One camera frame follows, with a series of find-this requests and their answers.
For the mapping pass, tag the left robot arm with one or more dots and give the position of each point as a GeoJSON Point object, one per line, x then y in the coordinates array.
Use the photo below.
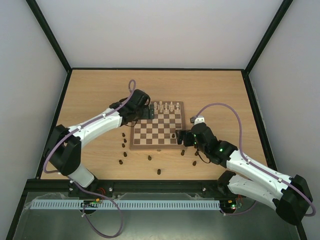
{"type": "Point", "coordinates": [64, 147]}

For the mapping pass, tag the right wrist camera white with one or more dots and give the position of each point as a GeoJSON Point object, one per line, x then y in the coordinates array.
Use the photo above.
{"type": "Point", "coordinates": [197, 119]}

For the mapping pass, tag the light blue cable duct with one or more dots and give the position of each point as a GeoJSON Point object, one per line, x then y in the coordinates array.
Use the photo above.
{"type": "Point", "coordinates": [64, 204]}

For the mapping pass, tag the wooden chess board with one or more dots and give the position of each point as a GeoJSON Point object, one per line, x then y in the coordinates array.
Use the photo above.
{"type": "Point", "coordinates": [155, 134]}

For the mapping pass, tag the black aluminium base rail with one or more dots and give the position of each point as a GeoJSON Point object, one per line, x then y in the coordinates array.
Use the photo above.
{"type": "Point", "coordinates": [205, 188]}

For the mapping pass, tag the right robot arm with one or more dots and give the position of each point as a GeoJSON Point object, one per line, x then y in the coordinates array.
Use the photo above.
{"type": "Point", "coordinates": [289, 197]}

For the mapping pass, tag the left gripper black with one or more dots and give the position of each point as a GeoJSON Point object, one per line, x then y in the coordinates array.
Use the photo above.
{"type": "Point", "coordinates": [146, 115]}

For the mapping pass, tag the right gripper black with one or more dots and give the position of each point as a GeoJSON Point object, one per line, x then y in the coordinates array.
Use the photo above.
{"type": "Point", "coordinates": [185, 137]}

